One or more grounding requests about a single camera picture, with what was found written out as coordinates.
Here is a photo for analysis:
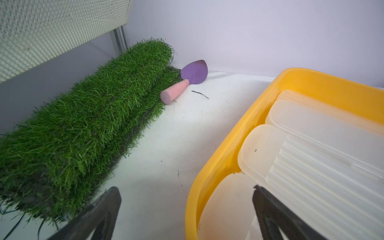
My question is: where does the clear pencil case front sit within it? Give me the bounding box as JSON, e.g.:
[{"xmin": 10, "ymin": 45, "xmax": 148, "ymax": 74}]
[{"xmin": 198, "ymin": 172, "xmax": 263, "ymax": 240}]

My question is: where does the clear ribbed pencil case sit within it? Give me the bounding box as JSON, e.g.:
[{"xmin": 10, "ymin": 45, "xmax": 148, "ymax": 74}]
[{"xmin": 238, "ymin": 125, "xmax": 384, "ymax": 240}]

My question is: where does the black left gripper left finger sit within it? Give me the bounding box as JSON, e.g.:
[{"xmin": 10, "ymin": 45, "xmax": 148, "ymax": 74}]
[{"xmin": 49, "ymin": 187, "xmax": 122, "ymax": 240}]

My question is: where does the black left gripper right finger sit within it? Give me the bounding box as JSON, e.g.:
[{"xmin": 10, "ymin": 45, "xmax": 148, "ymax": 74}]
[{"xmin": 252, "ymin": 185, "xmax": 325, "ymax": 240}]

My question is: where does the yellow plastic storage box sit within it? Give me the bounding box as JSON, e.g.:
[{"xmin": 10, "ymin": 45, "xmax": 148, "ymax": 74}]
[{"xmin": 185, "ymin": 68, "xmax": 384, "ymax": 240}]

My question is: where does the green artificial grass roll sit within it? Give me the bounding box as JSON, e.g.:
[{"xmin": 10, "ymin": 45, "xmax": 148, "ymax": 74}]
[{"xmin": 1, "ymin": 39, "xmax": 181, "ymax": 221}]

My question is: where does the white mesh wall shelf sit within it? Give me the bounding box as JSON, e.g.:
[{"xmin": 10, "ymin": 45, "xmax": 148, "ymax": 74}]
[{"xmin": 1, "ymin": 1, "xmax": 132, "ymax": 83}]

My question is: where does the purple pink toy shovel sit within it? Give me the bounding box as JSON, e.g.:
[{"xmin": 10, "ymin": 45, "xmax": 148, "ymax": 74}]
[{"xmin": 160, "ymin": 60, "xmax": 208, "ymax": 105}]

